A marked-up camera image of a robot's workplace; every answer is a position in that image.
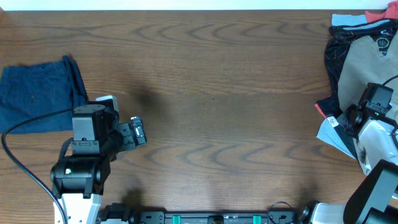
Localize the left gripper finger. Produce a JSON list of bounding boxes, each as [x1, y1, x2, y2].
[[125, 123, 137, 149], [131, 116, 147, 146]]

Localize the khaki cargo shorts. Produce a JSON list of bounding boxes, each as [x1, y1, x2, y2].
[[338, 35, 397, 111]]

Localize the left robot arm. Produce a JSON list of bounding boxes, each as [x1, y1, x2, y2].
[[50, 104, 147, 223]]

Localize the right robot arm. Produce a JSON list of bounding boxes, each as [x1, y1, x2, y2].
[[306, 82, 397, 224]]

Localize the folded navy blue shorts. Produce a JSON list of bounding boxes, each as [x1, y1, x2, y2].
[[1, 55, 88, 133]]

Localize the black printed cycling jersey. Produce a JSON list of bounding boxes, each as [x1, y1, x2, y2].
[[315, 19, 397, 159]]

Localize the light blue cloth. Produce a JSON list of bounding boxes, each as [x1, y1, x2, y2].
[[331, 14, 367, 26]]

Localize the red cloth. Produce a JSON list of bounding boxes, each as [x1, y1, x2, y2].
[[364, 1, 398, 22]]

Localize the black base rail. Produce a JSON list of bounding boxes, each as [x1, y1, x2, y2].
[[95, 202, 312, 224]]

